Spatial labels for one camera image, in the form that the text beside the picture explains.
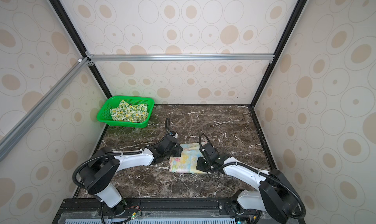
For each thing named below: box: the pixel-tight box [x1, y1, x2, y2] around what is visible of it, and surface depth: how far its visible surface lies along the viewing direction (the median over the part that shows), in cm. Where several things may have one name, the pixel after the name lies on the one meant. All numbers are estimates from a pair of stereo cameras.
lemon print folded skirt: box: [109, 99, 149, 123], surface depth 115 cm
